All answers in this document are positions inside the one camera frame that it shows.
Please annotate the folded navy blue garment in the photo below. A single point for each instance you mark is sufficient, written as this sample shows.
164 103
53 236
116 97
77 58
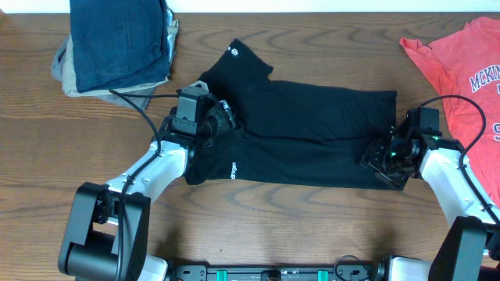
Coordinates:
94 10

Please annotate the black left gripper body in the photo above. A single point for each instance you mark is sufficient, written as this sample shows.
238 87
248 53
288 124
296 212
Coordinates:
220 121

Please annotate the folded beige garment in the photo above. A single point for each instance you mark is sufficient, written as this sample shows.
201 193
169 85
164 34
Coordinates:
72 78

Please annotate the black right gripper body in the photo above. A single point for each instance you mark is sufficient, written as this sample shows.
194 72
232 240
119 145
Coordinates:
387 163

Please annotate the folded light blue garment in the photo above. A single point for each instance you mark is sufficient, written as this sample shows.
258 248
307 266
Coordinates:
171 33

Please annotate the red printed t-shirt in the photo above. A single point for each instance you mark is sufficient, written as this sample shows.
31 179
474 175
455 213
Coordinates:
466 64

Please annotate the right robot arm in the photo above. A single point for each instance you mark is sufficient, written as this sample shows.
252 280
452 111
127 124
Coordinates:
473 217

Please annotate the black polo shirt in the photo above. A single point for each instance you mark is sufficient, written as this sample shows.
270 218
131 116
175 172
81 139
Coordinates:
288 132

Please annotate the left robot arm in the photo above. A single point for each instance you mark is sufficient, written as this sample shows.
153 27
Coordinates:
107 231

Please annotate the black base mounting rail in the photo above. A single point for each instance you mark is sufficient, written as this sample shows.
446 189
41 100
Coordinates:
346 268

